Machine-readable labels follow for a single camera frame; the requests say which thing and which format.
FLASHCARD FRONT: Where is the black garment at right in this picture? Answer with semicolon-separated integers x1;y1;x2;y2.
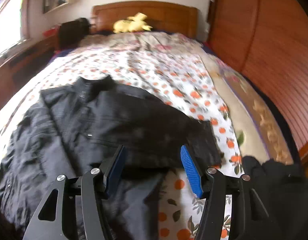
242;156;308;239

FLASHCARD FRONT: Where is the yellow plush toy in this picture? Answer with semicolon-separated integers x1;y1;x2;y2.
113;12;153;34

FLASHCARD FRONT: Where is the window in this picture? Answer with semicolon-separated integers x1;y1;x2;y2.
0;0;22;56

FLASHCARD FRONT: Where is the orange-print white bedsheet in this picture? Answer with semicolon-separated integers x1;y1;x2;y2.
0;47;243;239

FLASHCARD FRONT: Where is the red bowl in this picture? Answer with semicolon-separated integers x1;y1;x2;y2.
43;28;58;37

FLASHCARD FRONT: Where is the floral beige quilt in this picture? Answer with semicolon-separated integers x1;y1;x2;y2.
79;32;294;168

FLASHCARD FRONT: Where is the wooden desk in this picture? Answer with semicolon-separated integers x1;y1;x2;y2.
0;35;58;110

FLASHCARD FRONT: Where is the black jacket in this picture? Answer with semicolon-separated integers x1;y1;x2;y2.
0;76;221;239

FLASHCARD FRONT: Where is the wooden headboard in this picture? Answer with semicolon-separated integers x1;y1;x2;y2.
90;1;198;39

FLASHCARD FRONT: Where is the wooden louvred wardrobe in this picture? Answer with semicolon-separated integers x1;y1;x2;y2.
210;0;308;158

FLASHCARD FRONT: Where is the dark chair with bag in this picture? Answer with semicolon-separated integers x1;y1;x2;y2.
57;17;91;50

